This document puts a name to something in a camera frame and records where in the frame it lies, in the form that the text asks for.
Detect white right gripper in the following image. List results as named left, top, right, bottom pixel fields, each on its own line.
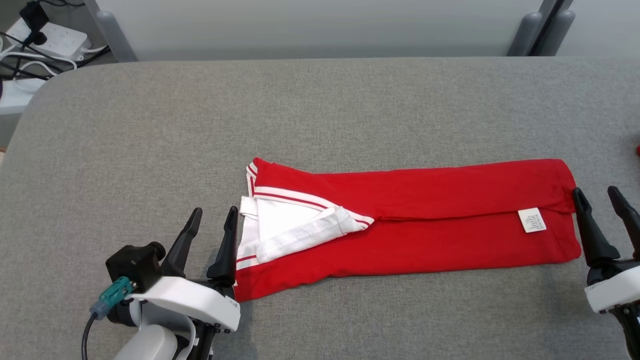
left=572, top=186, right=640, bottom=315

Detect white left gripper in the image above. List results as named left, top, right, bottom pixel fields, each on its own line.
left=129, top=206, right=241, bottom=333

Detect red and white basketball jersey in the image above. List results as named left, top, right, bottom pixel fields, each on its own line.
left=234, top=157, right=582, bottom=302

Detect narrow pale grey partition panel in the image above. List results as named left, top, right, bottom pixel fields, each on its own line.
left=555, top=0, right=640, bottom=57

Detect white flat floor box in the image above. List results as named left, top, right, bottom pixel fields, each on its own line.
left=0, top=80, right=46, bottom=116

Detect wide pale grey partition panel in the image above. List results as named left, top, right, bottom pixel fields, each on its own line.
left=97, top=0, right=543, bottom=62

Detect black power adapter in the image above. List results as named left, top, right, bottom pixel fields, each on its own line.
left=19, top=1, right=50, bottom=46

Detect teal left camera connector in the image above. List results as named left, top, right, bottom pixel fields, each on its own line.
left=90, top=276, right=136, bottom=321

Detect black left camera cable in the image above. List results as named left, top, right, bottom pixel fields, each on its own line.
left=81, top=312, right=101, bottom=360

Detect grey metal partition post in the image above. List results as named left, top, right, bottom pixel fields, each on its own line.
left=82, top=0, right=139, bottom=63
left=532, top=0, right=576, bottom=57
left=506, top=0, right=558, bottom=57

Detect white power strip with cables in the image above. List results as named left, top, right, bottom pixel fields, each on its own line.
left=0, top=32, right=111, bottom=81

